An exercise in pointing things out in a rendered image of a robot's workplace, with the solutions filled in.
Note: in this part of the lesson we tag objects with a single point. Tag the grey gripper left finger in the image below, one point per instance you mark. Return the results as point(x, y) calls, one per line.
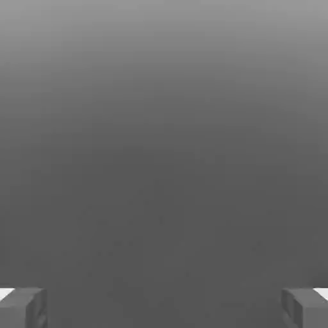
point(20, 307)

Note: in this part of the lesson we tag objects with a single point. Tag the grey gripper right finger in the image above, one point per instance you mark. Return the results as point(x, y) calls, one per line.
point(307, 307)

